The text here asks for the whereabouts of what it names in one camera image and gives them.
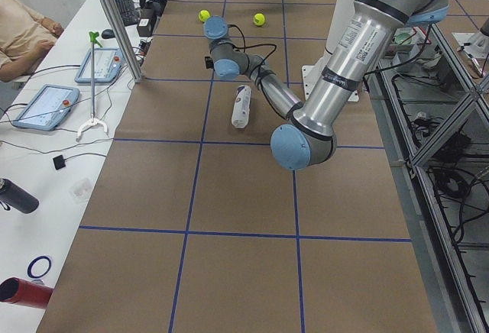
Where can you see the yellow tennis ball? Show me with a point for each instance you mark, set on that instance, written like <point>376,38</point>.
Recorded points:
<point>259,20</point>
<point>204,15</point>

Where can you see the black box with label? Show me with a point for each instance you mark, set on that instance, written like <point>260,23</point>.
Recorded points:
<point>147,22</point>

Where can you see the black keyboard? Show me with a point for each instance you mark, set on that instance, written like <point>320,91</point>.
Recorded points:
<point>127,12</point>

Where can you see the teach pendant far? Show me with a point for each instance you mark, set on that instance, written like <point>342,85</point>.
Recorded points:
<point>108,63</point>

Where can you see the blue tape roll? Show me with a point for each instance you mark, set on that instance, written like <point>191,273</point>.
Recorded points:
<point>39,267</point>

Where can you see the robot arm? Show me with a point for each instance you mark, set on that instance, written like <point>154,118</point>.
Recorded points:
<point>308,137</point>

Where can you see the black water bottle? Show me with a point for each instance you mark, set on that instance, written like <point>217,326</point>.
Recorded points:
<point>14,197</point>

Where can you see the small black square device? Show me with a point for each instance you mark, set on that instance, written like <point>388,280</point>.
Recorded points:
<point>59,162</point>

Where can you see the teach pendant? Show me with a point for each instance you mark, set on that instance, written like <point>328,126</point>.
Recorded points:
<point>108,63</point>
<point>48,108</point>

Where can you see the red cylinder tube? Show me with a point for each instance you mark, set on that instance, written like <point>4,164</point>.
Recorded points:
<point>25,293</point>

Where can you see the seated person beige shirt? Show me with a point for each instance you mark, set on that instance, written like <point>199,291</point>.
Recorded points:
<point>27,36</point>

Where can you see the teach pendant near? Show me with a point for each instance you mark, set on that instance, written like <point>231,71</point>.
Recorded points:
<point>48,108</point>

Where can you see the clear plastic bag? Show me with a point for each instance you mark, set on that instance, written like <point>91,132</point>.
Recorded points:
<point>81,191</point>

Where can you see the green handled reacher grabber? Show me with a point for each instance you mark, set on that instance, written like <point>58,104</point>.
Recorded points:
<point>93,121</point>

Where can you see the black computer mouse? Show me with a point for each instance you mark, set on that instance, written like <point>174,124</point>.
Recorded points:
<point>108,34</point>

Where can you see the aluminium frame post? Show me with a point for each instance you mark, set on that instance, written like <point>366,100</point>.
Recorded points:
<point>121,35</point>

